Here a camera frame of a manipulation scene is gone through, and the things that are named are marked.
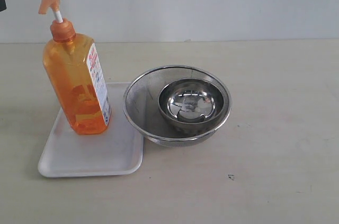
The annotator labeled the small stainless steel bowl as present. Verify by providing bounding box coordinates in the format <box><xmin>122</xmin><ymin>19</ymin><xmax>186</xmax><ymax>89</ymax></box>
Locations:
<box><xmin>158</xmin><ymin>78</ymin><xmax>229</xmax><ymax>131</ymax></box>

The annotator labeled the white rectangular plastic tray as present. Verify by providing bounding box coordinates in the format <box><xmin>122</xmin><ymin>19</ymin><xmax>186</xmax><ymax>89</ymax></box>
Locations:
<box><xmin>38</xmin><ymin>83</ymin><xmax>144</xmax><ymax>178</ymax></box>

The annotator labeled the orange pump soap bottle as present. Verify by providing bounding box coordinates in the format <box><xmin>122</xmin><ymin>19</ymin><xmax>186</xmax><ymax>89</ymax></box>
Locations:
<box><xmin>38</xmin><ymin>0</ymin><xmax>112</xmax><ymax>135</ymax></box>

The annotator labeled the steel mesh colander basin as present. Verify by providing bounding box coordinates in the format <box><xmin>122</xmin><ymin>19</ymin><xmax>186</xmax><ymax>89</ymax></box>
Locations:
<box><xmin>123</xmin><ymin>65</ymin><xmax>232</xmax><ymax>147</ymax></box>

